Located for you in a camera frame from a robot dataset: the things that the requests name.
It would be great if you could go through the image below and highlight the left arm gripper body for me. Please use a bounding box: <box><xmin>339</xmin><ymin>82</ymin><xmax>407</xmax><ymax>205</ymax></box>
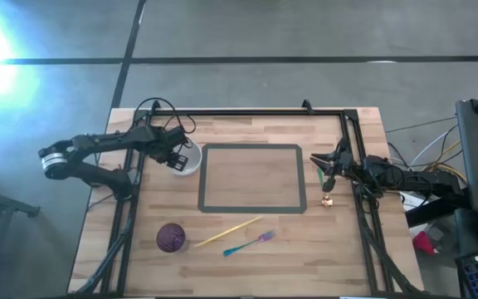
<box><xmin>149</xmin><ymin>125</ymin><xmax>190</xmax><ymax>164</ymax></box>

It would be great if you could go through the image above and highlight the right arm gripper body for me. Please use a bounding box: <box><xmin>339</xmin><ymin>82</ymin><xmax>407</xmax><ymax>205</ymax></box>
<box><xmin>329</xmin><ymin>139</ymin><xmax>368</xmax><ymax>179</ymax></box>

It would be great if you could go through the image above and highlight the white round bowl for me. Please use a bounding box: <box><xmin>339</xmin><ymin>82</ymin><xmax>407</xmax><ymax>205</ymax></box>
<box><xmin>171</xmin><ymin>140</ymin><xmax>202</xmax><ymax>177</ymax></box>

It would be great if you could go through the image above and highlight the gold spoon with green handle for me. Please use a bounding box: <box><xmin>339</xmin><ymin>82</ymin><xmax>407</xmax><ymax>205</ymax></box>
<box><xmin>315</xmin><ymin>165</ymin><xmax>334</xmax><ymax>208</ymax></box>

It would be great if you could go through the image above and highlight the purple translucent cup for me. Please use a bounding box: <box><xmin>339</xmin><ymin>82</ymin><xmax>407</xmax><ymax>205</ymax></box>
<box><xmin>156</xmin><ymin>223</ymin><xmax>190</xmax><ymax>253</ymax></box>

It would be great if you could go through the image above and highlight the yellow straw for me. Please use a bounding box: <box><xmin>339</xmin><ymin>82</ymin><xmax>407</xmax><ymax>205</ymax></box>
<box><xmin>193</xmin><ymin>216</ymin><xmax>264</xmax><ymax>248</ymax></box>

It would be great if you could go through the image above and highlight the purple fork with teal handle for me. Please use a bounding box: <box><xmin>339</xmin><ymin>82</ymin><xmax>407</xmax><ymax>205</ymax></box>
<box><xmin>222</xmin><ymin>230</ymin><xmax>277</xmax><ymax>257</ymax></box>

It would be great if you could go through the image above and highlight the tan mat with grey border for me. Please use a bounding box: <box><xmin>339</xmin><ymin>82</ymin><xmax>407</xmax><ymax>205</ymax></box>
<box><xmin>198</xmin><ymin>143</ymin><xmax>308</xmax><ymax>214</ymax></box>

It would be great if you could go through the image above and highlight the white box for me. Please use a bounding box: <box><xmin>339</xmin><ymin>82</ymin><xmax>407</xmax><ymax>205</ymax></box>
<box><xmin>400</xmin><ymin>193</ymin><xmax>431</xmax><ymax>213</ymax></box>

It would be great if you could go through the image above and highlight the black floor bar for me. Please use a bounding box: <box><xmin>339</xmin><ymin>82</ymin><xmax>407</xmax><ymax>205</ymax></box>
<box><xmin>404</xmin><ymin>190</ymin><xmax>472</xmax><ymax>228</ymax></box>

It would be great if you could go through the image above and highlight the red object on floor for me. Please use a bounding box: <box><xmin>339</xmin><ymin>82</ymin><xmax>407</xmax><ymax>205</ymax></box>
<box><xmin>412</xmin><ymin>231</ymin><xmax>437</xmax><ymax>255</ymax></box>

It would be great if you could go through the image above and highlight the black stand leg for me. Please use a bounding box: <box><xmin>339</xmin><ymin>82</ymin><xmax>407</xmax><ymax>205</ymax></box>
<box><xmin>0</xmin><ymin>165</ymin><xmax>41</xmax><ymax>219</ymax></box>

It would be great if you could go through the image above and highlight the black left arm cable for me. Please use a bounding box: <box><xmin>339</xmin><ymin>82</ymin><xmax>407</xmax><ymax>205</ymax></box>
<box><xmin>133</xmin><ymin>97</ymin><xmax>198</xmax><ymax>136</ymax></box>

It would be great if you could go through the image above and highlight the black aluminium table frame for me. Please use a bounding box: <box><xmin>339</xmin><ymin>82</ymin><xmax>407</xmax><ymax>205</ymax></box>
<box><xmin>75</xmin><ymin>108</ymin><xmax>425</xmax><ymax>297</ymax></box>

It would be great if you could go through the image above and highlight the white cable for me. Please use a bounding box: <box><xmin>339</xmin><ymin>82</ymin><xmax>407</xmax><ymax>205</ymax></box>
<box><xmin>409</xmin><ymin>124</ymin><xmax>460</xmax><ymax>167</ymax></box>

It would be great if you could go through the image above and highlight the yellow cable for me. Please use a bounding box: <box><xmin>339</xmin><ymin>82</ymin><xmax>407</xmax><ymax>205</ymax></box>
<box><xmin>425</xmin><ymin>140</ymin><xmax>468</xmax><ymax>182</ymax></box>

